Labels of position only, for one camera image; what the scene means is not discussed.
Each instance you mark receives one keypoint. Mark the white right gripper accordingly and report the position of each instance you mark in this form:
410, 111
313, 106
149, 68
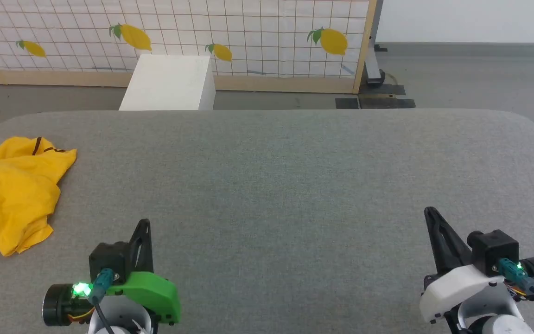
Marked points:
457, 287

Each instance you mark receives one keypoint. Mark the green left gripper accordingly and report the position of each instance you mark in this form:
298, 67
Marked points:
149, 290

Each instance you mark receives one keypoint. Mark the yellow cartoon face t-shirt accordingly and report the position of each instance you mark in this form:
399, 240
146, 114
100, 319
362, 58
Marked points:
12, 185

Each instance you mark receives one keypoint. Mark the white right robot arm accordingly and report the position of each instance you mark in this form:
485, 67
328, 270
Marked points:
494, 320

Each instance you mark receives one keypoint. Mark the large dark floor mat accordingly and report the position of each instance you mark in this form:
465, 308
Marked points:
387, 101

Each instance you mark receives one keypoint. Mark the white box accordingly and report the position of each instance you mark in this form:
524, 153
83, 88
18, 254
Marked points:
169, 83

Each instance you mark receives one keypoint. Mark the small dark floor mat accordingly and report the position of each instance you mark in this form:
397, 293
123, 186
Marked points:
346, 103

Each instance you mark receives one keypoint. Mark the grey metal partition stand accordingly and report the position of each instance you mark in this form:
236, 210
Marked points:
374, 69

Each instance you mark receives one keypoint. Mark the lemon print grid partition screen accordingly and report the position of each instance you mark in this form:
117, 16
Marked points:
248, 28

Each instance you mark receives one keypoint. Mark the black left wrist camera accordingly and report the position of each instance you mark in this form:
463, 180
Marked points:
108, 257

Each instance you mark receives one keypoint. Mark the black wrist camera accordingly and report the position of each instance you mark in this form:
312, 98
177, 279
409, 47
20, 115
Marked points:
108, 257
494, 250

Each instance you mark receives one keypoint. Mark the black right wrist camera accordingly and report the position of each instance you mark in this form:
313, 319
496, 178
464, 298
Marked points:
494, 250

